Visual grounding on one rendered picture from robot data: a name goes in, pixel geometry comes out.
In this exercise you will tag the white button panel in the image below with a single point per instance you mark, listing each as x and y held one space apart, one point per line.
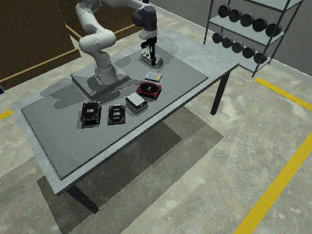
146 57

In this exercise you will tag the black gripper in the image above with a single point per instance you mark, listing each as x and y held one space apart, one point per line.
151 42

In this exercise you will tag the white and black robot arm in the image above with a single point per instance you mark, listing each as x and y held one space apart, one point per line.
100 38

